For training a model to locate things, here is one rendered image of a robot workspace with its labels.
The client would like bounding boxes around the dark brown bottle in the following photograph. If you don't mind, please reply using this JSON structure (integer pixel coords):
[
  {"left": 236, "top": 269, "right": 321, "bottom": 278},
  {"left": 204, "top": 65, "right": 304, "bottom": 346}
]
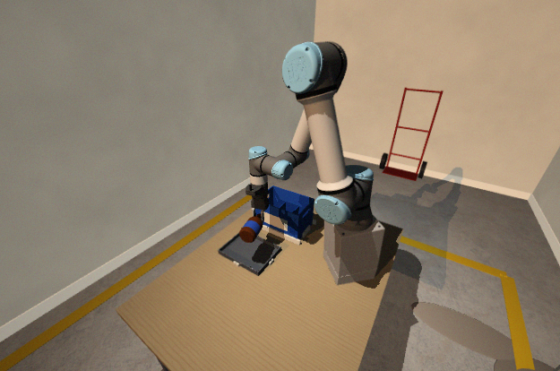
[{"left": 239, "top": 213, "right": 263, "bottom": 243}]

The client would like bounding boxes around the dark blue crate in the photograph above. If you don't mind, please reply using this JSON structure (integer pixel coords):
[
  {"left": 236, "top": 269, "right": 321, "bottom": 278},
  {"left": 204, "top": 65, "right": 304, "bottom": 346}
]
[{"left": 263, "top": 185, "right": 314, "bottom": 240}]

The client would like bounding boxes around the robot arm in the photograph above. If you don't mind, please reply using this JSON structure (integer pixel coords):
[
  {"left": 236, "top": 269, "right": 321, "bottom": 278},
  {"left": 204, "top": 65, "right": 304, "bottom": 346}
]
[{"left": 248, "top": 41, "right": 374, "bottom": 231}]

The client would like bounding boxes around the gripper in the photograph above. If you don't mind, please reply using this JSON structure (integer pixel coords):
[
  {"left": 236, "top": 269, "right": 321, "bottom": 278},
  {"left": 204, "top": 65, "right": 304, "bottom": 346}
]
[{"left": 246, "top": 175, "right": 269, "bottom": 222}]

